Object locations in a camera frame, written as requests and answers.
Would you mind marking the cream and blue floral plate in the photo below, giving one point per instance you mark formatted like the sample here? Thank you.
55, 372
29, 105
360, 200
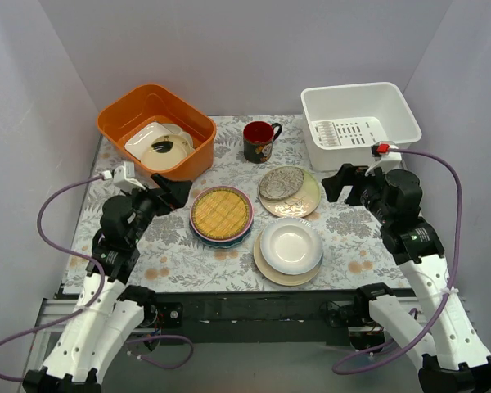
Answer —
277, 277

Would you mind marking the cream plate with black motif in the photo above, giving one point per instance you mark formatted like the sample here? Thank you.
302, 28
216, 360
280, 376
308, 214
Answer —
166, 152

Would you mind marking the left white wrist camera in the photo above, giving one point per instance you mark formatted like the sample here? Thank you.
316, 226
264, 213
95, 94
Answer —
123, 177

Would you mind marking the pink plate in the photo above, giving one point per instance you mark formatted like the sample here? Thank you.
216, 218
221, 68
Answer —
250, 210

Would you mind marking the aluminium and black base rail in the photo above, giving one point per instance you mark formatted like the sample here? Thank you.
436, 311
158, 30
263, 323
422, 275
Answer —
174, 311

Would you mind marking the floral patterned table mat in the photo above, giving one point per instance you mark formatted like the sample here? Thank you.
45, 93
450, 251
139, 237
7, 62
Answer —
172, 260

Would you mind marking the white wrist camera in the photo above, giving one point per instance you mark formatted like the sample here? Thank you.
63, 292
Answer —
385, 159
123, 177

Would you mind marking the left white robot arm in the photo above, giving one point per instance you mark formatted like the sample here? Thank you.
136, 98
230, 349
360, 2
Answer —
108, 308

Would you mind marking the black and red mug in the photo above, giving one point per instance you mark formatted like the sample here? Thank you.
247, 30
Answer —
258, 139

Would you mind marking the dark teal scalloped plate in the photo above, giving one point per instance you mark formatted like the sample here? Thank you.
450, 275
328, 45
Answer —
221, 245

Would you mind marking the speckled grey stoneware plate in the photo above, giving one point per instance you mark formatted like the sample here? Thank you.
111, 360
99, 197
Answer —
280, 183

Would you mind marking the cream floral plate in bin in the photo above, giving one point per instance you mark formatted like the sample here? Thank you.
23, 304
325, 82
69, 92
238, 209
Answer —
175, 129

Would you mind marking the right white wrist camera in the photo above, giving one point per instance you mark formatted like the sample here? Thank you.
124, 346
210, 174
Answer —
385, 159

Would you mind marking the white deep scalloped plate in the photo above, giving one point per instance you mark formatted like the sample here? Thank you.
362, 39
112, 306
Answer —
291, 246

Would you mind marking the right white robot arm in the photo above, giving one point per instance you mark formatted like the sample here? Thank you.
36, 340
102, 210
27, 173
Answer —
447, 352

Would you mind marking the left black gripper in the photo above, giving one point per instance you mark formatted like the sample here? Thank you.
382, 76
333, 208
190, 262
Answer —
162, 198

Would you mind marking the light blue plate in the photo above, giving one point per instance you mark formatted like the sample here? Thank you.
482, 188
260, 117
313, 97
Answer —
191, 227

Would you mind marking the white square dish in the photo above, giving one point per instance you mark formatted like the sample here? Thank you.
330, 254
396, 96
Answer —
141, 142

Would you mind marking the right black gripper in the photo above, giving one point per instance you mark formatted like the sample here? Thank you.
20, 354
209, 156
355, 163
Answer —
358, 189

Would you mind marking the woven bamboo tray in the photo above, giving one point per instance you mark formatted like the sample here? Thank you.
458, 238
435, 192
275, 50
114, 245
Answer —
219, 213

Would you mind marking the white plastic bin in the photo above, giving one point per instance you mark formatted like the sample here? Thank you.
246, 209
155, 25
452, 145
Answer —
341, 123

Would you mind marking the cream and green floral plate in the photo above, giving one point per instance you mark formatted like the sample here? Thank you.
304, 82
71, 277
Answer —
301, 204

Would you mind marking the orange plastic bin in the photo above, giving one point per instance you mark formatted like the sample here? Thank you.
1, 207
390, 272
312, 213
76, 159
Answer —
122, 119

